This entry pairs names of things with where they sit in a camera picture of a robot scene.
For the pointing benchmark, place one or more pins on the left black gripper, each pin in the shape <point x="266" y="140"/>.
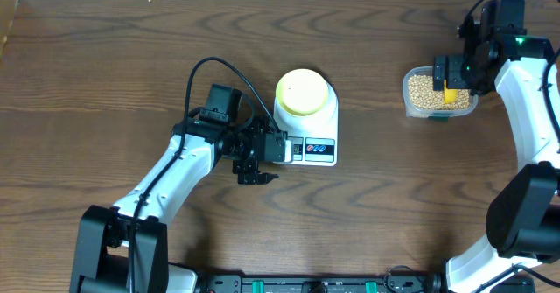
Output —
<point x="249" y="172"/>

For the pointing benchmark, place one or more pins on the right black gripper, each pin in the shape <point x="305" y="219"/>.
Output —
<point x="454" y="81"/>

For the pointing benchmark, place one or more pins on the yellow measuring scoop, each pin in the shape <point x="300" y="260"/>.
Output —
<point x="450" y="95"/>

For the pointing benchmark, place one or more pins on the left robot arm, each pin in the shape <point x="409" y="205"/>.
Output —
<point x="124" y="248"/>

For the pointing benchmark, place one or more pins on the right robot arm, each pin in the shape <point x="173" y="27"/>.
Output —
<point x="522" y="224"/>

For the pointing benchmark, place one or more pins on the white digital kitchen scale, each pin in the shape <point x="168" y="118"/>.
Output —
<point x="314" y="137"/>

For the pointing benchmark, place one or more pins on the yellow plastic bowl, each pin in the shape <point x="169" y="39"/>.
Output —
<point x="302" y="92"/>

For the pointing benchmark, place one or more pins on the soybeans in container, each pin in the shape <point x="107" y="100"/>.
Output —
<point x="422" y="95"/>

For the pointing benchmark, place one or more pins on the clear plastic container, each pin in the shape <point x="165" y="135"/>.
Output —
<point x="413" y="111"/>

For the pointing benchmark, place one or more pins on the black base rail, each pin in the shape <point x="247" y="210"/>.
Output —
<point x="398" y="283"/>

